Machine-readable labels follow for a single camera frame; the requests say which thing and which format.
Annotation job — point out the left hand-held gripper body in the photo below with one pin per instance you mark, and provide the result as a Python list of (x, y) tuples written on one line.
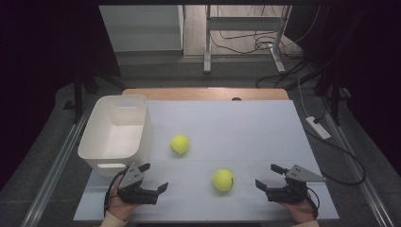
[(134, 189)]

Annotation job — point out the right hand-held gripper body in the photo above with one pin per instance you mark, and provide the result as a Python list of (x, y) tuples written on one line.
[(291, 190)]

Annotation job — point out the white plastic storage bin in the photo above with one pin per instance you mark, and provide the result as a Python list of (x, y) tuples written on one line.
[(121, 138)]

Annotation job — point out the yellow tennis ball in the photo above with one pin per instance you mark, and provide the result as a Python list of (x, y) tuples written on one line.
[(223, 180), (180, 144)]

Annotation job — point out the person's right hand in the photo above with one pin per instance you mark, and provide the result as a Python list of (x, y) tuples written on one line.
[(302, 212)]

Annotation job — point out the person's left hand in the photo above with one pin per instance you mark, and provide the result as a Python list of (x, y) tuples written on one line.
[(118, 208)]

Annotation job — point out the white power strip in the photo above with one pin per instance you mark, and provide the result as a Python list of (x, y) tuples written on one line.
[(317, 127)]

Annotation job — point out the black metal stand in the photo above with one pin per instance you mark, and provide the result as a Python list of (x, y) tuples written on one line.
[(78, 94), (334, 94)]

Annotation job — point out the wooden table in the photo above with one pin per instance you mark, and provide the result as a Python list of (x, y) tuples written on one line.
[(205, 94)]

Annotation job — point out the white cabinet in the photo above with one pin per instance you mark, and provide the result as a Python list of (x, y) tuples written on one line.
[(142, 28)]

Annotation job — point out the aluminium floor rail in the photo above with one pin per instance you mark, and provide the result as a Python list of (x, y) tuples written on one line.
[(53, 173), (362, 176)]

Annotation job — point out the white metal desk frame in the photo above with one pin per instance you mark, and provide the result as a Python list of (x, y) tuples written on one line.
[(242, 23)]

